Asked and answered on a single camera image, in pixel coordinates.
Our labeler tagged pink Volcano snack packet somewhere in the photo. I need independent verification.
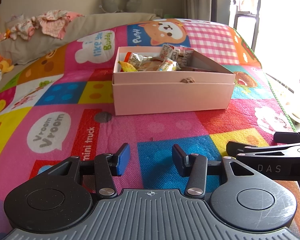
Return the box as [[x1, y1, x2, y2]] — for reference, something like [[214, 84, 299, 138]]
[[159, 44, 174, 60]]

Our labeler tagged colourful cartoon play mat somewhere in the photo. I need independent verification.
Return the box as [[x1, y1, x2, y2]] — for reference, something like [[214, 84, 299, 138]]
[[0, 19, 293, 239]]

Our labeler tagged brown spiral candy packet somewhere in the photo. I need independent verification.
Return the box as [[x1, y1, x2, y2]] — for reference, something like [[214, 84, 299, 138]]
[[177, 46, 194, 67]]

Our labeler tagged pink baby clothes pile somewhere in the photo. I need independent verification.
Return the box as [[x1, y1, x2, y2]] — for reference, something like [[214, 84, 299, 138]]
[[0, 10, 83, 42]]

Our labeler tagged pink cardboard box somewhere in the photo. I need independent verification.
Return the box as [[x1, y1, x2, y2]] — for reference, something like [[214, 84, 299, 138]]
[[113, 47, 235, 116]]

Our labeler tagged cartoon biscuit ball bag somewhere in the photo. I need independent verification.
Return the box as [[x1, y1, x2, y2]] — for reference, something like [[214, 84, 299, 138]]
[[157, 58, 180, 72]]

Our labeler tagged beige sofa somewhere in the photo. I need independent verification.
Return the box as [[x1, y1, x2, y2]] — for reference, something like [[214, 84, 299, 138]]
[[0, 12, 161, 100]]

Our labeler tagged marshmallow candy bag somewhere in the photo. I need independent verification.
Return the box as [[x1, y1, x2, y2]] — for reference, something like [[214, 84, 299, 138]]
[[124, 52, 153, 68]]

